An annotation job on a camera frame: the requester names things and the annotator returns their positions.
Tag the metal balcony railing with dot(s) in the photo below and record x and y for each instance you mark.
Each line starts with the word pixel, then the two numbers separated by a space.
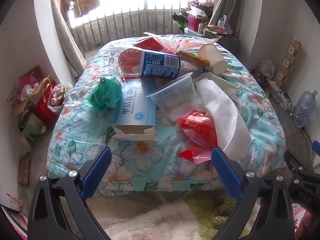
pixel 125 22

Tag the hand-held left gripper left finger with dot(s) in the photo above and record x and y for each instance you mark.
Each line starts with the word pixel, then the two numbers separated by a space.
pixel 96 173

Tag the large clear water jug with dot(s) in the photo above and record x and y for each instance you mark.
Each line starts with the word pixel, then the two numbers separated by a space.
pixel 303 107

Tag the clear bag with red print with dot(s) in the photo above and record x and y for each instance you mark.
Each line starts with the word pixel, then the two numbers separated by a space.
pixel 128 60

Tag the floral turquoise blanket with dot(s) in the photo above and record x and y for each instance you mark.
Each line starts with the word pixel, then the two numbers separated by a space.
pixel 82 130

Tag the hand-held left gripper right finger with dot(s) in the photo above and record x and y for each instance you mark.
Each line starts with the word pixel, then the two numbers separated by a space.
pixel 226 173

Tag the bread picture snack wrapper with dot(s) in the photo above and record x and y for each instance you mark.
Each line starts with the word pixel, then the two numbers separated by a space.
pixel 193 58

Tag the brown cardboard box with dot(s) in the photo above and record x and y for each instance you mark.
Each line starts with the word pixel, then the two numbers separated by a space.
pixel 25 102

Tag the pile of clothes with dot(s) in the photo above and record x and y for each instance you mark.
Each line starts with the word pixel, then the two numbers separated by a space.
pixel 200 3

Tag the clear plastic container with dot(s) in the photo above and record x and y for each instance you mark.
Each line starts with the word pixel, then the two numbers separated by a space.
pixel 175 97

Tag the clear striped plastic bag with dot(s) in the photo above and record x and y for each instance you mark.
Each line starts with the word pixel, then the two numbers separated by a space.
pixel 180 42

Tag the beige curtain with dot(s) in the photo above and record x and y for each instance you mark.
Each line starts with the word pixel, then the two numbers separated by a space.
pixel 67 45

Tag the blue label plastic bottle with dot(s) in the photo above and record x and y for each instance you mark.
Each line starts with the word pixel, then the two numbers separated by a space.
pixel 160 65

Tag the white foam sheet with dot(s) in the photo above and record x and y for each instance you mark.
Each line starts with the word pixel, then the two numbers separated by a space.
pixel 220 110

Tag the red gift bag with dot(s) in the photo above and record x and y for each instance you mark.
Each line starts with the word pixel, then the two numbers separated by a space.
pixel 46 107

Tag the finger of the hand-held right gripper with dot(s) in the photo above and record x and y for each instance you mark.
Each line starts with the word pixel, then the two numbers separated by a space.
pixel 293 161

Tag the white fluffy rug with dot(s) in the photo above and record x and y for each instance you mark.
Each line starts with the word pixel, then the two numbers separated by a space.
pixel 150 220

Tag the red snack bag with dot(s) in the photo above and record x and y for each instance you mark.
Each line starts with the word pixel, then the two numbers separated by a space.
pixel 200 127

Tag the grey cabinet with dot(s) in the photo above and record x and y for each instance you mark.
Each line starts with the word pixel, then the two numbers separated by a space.
pixel 215 39

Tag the green shaggy rug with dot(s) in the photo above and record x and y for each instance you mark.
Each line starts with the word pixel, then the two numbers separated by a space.
pixel 210 215

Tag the printed cardboard board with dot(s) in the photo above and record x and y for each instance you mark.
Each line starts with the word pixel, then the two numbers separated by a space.
pixel 288 60

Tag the white plastic bag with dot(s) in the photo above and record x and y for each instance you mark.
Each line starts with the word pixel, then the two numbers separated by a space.
pixel 193 10
pixel 225 24

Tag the red packet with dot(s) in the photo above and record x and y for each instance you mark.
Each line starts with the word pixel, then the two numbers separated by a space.
pixel 150 44

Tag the light blue medicine box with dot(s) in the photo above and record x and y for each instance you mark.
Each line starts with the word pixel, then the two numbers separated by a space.
pixel 135 110

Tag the red thermos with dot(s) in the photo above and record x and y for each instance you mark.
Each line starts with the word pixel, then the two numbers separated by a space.
pixel 197 21

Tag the white paper cup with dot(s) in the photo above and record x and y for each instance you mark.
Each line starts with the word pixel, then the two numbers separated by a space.
pixel 210 55

